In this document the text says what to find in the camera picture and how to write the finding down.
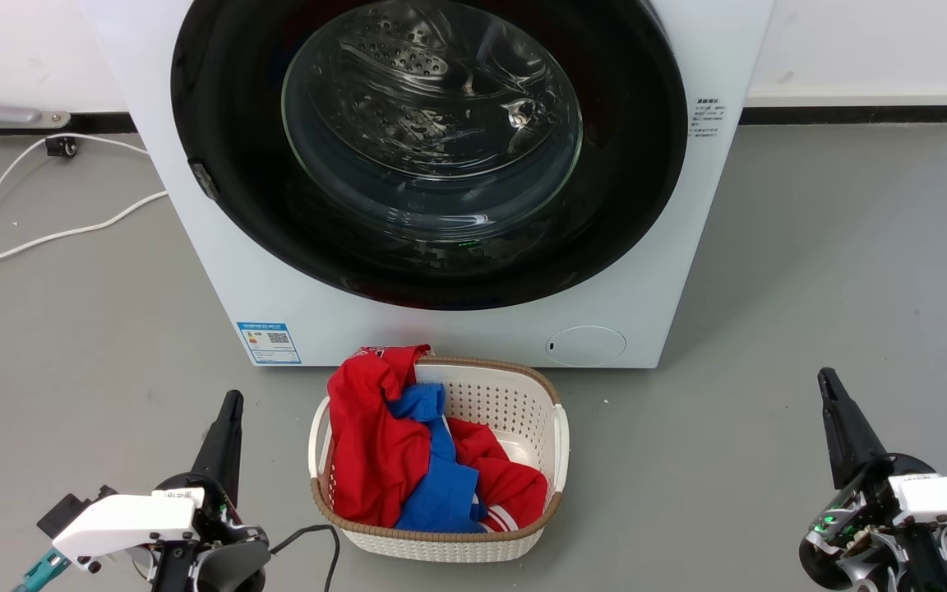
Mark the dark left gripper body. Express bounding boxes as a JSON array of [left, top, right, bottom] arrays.
[[153, 473, 270, 592]]

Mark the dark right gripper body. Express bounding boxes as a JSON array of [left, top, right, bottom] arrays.
[[798, 454, 947, 592]]

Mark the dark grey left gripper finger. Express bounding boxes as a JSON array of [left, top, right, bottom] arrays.
[[215, 391, 244, 504], [191, 391, 234, 488]]

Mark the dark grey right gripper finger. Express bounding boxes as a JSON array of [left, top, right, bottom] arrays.
[[827, 368, 890, 476], [817, 368, 862, 490]]

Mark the black round glass washer door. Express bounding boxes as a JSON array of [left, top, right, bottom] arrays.
[[170, 0, 690, 312]]

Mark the white front-load washing machine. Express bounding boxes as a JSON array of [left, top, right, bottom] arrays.
[[79, 0, 777, 369]]

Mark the blue energy label sticker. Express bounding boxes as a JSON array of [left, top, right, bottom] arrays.
[[237, 321, 302, 365]]

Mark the red garment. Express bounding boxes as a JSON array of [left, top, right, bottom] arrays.
[[326, 345, 549, 533]]

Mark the blue garment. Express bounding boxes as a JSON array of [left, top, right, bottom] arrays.
[[386, 383, 487, 534]]

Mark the round white filter cover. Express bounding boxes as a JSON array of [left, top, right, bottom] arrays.
[[545, 326, 627, 368]]

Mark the white perforated laundry basket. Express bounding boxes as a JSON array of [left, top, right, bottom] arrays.
[[307, 356, 571, 564]]

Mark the white power cable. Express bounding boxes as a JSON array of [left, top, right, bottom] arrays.
[[0, 133, 169, 284]]

